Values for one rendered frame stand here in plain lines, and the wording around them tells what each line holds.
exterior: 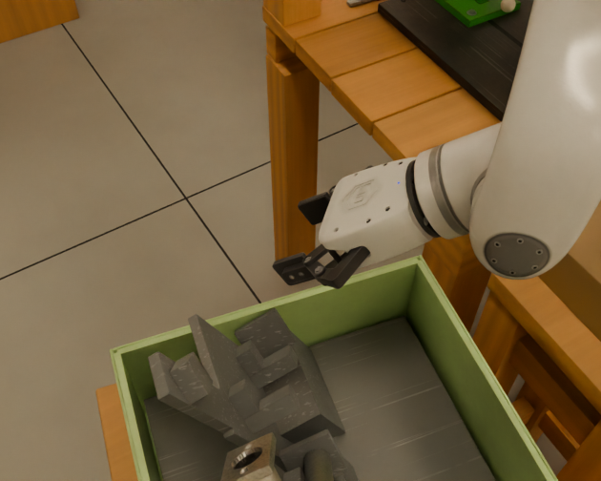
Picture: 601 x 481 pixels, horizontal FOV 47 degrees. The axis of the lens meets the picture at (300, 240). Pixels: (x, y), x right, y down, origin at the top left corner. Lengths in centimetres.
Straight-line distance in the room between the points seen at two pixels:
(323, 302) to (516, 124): 48
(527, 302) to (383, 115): 42
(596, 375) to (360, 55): 73
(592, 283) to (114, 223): 163
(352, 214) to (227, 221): 160
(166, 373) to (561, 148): 37
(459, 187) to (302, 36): 88
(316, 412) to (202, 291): 128
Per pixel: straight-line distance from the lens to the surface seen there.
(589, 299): 103
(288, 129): 162
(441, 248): 117
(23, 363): 207
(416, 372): 96
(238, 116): 259
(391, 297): 96
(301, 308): 90
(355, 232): 63
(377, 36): 143
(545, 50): 50
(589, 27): 50
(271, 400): 75
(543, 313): 105
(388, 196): 63
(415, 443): 92
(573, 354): 103
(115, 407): 102
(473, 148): 60
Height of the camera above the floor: 168
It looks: 51 degrees down
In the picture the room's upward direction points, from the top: straight up
